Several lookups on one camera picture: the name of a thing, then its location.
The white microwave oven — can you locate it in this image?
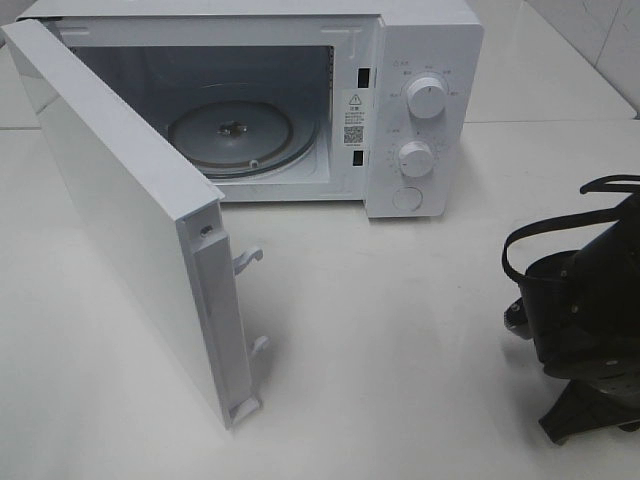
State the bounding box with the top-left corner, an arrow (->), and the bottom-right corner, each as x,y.
10,1 -> 483,218

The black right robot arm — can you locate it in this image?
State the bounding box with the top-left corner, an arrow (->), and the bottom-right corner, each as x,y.
502,190 -> 639,444

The round door release button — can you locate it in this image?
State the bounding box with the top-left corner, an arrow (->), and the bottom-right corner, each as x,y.
392,187 -> 423,211

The white timer knob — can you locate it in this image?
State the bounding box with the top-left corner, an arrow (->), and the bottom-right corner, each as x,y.
398,141 -> 435,178

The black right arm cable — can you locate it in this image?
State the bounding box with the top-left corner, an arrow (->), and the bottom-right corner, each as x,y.
502,174 -> 640,281

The upper white power knob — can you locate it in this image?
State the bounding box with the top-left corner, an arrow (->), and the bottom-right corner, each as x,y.
406,73 -> 448,119

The white microwave door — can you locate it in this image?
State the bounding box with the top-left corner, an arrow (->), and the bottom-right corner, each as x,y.
3,20 -> 263,427

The glass microwave turntable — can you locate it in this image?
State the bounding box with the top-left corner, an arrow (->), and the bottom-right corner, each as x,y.
168,101 -> 293,169

